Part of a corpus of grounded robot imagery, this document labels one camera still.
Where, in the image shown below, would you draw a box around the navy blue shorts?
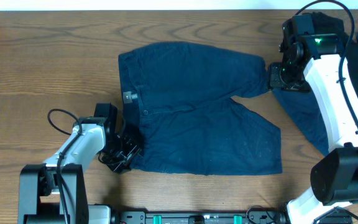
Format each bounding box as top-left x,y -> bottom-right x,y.
118,42 -> 283,175

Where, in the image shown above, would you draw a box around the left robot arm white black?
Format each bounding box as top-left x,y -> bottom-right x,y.
17,117 -> 142,223

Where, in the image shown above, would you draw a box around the blue denim garment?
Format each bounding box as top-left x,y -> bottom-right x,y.
272,89 -> 329,156

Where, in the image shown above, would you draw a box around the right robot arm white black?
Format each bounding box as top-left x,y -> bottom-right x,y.
268,31 -> 358,223

